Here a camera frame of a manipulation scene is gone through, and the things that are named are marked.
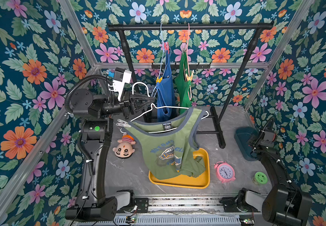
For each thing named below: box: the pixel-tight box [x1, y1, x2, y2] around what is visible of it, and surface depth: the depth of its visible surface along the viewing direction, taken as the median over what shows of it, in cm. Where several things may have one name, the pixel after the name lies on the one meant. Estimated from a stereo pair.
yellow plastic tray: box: [148, 147, 211, 189], surface depth 80 cm
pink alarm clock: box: [213, 161, 237, 184], surface depth 84 cm
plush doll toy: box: [112, 133, 137, 159], surface depth 89 cm
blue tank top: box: [155, 49, 177, 122], surface depth 70 cm
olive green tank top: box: [125, 107, 206, 180], surface depth 61 cm
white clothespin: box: [115, 118, 132, 128], surface depth 54 cm
